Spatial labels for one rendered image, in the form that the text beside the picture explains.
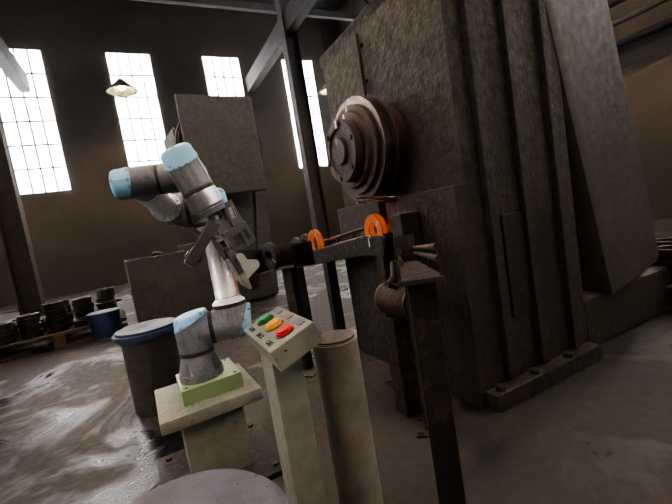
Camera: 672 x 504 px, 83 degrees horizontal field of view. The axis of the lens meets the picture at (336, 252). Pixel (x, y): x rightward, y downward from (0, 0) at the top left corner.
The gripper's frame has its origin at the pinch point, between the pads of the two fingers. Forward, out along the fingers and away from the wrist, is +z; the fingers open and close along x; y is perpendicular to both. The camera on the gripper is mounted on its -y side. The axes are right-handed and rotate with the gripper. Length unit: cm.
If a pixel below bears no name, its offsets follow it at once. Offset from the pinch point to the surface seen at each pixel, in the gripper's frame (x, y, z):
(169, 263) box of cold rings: 294, 0, 2
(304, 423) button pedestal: -12.1, -6.6, 31.8
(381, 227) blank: 52, 75, 21
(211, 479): -26.5, -25.5, 19.4
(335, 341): -7.8, 10.6, 22.7
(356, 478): -9, -3, 56
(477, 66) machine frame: 7, 114, -22
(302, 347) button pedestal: -19.3, 0.2, 13.5
